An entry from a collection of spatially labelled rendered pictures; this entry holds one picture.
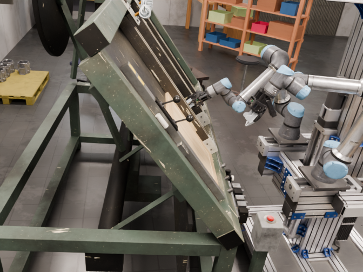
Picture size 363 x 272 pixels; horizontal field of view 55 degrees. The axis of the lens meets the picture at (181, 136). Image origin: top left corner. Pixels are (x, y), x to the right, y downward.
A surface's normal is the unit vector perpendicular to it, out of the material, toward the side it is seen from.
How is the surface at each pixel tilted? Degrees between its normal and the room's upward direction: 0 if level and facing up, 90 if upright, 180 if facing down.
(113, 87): 90
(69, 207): 0
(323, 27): 90
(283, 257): 0
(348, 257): 0
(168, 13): 90
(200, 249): 90
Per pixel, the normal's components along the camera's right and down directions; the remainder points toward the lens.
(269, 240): 0.05, 0.49
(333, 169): -0.32, 0.55
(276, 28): -0.64, 0.32
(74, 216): 0.10, -0.87
